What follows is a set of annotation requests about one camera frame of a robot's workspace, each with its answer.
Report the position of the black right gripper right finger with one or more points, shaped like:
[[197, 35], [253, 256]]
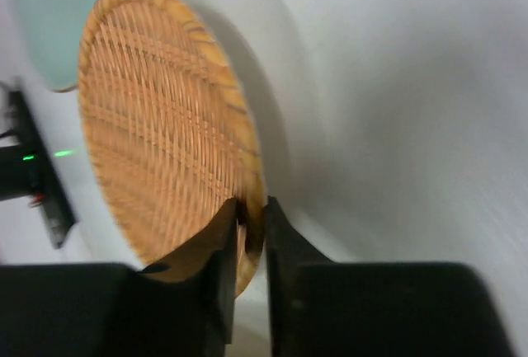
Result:
[[320, 307]]

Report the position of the woven bamboo plate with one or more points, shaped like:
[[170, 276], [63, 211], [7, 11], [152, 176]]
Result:
[[168, 131]]

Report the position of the pale green glass plate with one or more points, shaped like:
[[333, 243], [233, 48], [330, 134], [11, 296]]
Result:
[[51, 30]]

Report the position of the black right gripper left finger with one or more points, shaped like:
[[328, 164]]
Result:
[[181, 305]]

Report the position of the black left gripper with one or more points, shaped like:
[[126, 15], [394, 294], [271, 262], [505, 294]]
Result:
[[27, 169]]

